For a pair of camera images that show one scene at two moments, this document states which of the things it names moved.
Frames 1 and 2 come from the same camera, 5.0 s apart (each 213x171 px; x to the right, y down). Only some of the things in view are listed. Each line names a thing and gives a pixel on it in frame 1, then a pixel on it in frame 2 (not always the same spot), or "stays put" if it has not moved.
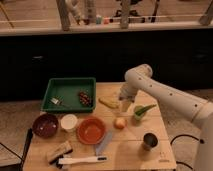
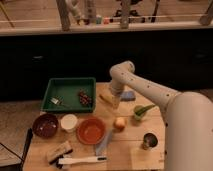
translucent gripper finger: x=123 y=105 to x=116 y=101
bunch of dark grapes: x=85 y=98 stays put
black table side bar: x=29 y=137 stays put
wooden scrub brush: x=64 y=149 stays put
